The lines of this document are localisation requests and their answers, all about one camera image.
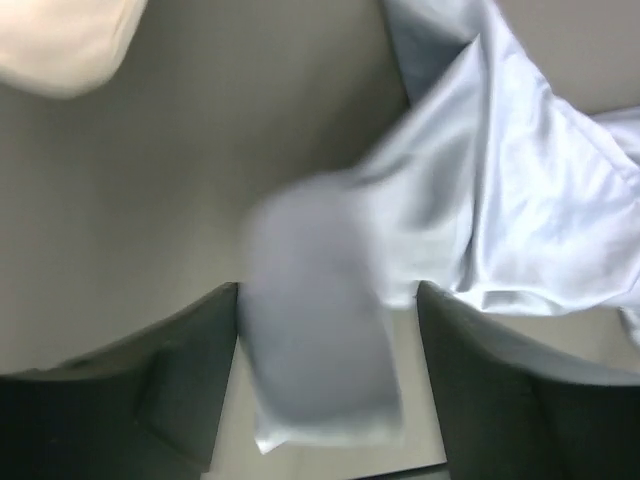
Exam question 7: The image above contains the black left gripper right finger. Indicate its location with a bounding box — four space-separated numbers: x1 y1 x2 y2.
417 282 639 480

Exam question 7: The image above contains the cream bear print pillow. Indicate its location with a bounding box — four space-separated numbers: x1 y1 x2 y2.
1 0 147 99

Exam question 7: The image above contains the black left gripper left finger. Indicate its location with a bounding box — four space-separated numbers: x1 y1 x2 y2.
1 283 238 479

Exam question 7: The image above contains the grey fabric pillowcase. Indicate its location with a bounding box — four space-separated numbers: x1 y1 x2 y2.
239 1 639 453

